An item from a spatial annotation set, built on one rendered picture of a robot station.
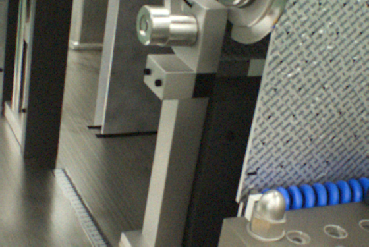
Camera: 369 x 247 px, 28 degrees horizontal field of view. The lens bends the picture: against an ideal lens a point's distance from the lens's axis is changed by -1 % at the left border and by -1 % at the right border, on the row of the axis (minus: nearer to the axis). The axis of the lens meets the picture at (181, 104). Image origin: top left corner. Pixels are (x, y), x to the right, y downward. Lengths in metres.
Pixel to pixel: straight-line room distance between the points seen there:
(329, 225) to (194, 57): 0.22
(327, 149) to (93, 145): 0.42
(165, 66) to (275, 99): 0.12
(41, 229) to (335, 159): 0.35
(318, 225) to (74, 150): 0.45
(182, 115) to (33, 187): 0.27
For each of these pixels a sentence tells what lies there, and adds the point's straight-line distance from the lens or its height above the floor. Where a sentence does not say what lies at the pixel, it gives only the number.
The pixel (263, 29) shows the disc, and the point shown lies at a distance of 0.71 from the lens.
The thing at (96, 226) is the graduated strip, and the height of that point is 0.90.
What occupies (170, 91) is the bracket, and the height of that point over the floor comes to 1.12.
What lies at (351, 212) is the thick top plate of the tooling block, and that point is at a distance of 0.80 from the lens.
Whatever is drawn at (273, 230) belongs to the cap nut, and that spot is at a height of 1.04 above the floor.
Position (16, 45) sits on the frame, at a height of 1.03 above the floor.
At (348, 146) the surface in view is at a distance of 0.83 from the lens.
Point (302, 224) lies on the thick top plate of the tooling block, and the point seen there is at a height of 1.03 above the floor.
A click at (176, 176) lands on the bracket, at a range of 0.83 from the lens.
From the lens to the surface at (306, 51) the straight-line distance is 0.74.
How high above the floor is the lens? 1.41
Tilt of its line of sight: 23 degrees down
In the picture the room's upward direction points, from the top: 10 degrees clockwise
